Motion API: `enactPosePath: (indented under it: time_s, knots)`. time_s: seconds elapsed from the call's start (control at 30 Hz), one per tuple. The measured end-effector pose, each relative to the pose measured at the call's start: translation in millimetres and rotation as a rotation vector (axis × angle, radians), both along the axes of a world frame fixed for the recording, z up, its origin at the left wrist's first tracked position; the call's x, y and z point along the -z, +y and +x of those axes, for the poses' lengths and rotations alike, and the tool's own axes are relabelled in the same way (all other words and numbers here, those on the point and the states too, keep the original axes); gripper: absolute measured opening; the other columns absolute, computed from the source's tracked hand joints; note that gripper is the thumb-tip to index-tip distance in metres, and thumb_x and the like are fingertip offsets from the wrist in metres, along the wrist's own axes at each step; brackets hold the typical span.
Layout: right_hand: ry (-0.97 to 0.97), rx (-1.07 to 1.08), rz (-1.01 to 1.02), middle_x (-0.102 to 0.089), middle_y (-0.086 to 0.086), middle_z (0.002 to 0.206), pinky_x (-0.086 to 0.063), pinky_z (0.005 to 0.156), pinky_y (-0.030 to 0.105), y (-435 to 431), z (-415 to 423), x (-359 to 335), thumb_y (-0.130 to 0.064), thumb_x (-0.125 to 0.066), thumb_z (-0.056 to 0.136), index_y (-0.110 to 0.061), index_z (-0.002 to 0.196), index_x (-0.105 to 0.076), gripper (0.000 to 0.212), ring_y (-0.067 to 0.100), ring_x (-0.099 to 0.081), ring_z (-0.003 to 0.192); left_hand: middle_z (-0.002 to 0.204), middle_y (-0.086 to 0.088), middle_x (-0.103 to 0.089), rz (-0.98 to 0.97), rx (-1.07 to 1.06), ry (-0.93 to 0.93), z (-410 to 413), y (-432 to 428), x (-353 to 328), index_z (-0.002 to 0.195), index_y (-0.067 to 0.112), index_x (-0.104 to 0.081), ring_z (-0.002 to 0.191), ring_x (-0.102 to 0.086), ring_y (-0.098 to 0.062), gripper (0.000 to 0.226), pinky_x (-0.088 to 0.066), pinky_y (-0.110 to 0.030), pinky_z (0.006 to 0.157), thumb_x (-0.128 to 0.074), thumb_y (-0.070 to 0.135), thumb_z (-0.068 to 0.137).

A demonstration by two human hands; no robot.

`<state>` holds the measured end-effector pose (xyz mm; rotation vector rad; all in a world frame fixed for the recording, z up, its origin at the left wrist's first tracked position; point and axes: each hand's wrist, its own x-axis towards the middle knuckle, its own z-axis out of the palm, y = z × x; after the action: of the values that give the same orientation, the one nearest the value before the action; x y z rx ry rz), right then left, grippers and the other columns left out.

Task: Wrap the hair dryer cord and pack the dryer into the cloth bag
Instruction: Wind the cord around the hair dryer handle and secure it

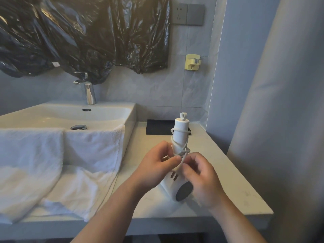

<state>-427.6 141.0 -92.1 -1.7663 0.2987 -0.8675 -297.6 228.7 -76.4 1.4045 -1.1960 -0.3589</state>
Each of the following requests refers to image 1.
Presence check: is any chrome faucet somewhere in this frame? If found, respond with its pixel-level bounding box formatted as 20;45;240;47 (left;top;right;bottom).
73;71;97;105

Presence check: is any black plastic sheet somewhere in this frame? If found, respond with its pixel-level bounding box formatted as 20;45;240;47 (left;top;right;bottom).
0;0;170;85

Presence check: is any white shower curtain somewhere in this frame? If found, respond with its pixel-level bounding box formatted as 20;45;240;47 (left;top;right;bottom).
226;0;324;243

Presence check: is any person's left forearm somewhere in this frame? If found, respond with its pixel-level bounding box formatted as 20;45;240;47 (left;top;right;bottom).
71;182;145;243

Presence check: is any person's right hand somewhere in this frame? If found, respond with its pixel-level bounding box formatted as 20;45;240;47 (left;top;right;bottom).
181;152;227;211

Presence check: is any white hair dryer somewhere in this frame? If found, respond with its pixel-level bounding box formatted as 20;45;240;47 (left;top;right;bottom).
159;112;196;202

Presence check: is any white sink basin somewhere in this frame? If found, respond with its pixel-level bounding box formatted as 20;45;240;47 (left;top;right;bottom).
0;101;137;161

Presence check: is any white towel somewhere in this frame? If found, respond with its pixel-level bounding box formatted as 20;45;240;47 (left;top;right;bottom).
0;124;126;223

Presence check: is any white power cord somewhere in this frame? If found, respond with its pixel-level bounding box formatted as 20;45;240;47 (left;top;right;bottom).
170;112;192;181

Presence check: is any black tray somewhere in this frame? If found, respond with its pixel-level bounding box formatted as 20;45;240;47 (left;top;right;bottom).
146;119;192;136

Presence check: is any person's right forearm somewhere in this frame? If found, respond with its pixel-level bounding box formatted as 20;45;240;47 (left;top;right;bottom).
209;196;268;243

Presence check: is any person's left hand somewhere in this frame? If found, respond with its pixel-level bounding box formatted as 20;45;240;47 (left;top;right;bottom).
130;141;182;196

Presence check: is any yellow wall holder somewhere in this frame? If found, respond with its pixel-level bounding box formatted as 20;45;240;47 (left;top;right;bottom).
184;54;202;71

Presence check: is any grey wall power socket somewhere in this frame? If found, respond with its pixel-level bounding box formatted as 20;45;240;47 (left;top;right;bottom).
172;3;189;25

